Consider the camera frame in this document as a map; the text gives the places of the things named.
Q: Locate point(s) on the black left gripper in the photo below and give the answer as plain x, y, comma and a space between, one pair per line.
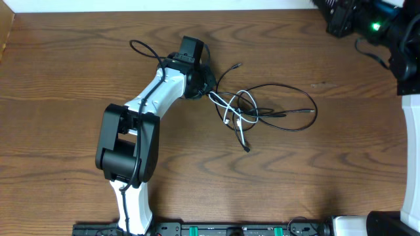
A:
212, 82

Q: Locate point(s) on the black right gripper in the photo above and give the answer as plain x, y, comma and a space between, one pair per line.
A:
338, 22

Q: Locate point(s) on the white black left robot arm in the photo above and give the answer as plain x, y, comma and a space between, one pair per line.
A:
128, 144

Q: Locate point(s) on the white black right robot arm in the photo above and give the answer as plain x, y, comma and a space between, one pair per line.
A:
393, 25

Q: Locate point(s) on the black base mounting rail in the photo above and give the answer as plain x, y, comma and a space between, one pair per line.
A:
298, 228

